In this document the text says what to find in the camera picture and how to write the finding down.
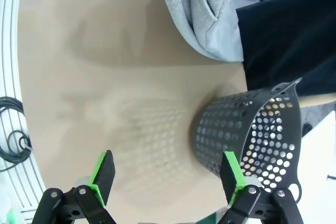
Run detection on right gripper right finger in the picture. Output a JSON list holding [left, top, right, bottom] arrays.
[[219, 151, 304, 224]]

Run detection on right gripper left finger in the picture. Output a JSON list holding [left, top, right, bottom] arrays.
[[33, 150, 116, 224]]

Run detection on black perforated basket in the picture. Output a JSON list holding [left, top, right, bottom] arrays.
[[188, 77, 303, 204]]

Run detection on grey training pants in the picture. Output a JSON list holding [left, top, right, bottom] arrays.
[[155, 0, 244, 62]]

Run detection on large white side table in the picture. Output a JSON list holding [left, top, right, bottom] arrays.
[[300, 108, 336, 224]]

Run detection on black printed t-shirt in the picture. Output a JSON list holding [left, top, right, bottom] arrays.
[[235, 0, 336, 99]]

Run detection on black floor cable coil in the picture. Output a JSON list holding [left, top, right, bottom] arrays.
[[0, 97, 34, 172]]

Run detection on white slotted base plate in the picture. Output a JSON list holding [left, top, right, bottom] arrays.
[[0, 0, 48, 224]]

